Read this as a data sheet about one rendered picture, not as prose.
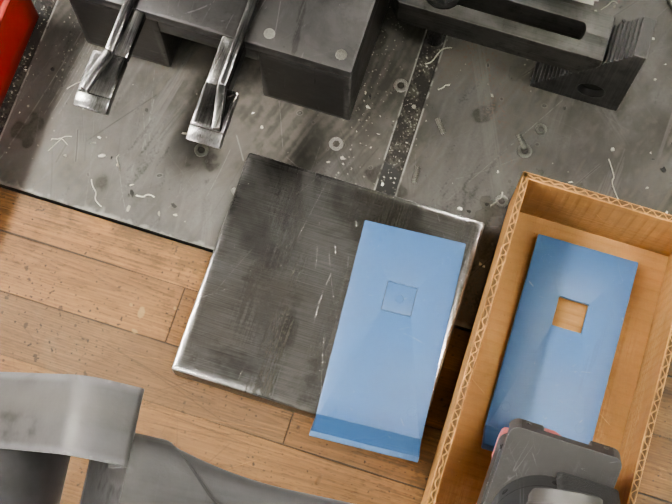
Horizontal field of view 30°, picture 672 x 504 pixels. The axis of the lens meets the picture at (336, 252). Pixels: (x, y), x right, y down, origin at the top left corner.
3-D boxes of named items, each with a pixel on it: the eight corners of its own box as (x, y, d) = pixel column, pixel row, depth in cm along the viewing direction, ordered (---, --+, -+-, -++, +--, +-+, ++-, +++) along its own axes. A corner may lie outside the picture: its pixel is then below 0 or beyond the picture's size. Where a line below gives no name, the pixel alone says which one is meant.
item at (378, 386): (309, 441, 81) (308, 435, 78) (364, 221, 85) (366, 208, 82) (414, 467, 81) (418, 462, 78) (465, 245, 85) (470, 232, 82)
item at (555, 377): (477, 451, 83) (481, 447, 80) (537, 235, 86) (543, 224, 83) (580, 482, 82) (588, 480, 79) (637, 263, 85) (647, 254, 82)
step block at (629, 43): (529, 86, 90) (550, 31, 82) (540, 50, 91) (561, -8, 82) (616, 111, 90) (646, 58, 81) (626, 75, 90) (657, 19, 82)
